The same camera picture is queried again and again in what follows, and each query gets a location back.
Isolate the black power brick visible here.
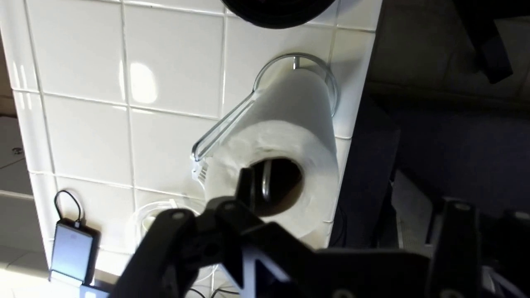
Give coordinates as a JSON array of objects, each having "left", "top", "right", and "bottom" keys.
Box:
[{"left": 48, "top": 218, "right": 103, "bottom": 284}]

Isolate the white tiled kitchen counter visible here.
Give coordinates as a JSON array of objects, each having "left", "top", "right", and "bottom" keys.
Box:
[{"left": 0, "top": 0, "right": 386, "bottom": 298}]

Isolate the black power brick cable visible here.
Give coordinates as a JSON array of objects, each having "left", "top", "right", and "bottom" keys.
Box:
[{"left": 52, "top": 186, "right": 86, "bottom": 225}]

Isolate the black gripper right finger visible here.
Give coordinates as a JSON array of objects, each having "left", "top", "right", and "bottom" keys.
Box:
[{"left": 427, "top": 196, "right": 489, "bottom": 298}]

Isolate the clear plastic cutlery packet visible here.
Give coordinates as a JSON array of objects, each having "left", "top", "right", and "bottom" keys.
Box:
[{"left": 129, "top": 196, "right": 207, "bottom": 251}]

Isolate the black bowl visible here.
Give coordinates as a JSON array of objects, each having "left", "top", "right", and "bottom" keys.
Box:
[{"left": 219, "top": 0, "right": 338, "bottom": 29}]

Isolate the white paper towel roll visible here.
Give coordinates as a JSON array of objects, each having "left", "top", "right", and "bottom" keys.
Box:
[{"left": 189, "top": 67, "right": 341, "bottom": 249}]

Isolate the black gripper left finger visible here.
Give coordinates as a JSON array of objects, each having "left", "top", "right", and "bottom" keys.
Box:
[{"left": 108, "top": 163, "right": 318, "bottom": 298}]

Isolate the metal wire paper towel holder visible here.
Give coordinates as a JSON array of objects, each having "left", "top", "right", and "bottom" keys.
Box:
[{"left": 189, "top": 51, "right": 340, "bottom": 201}]

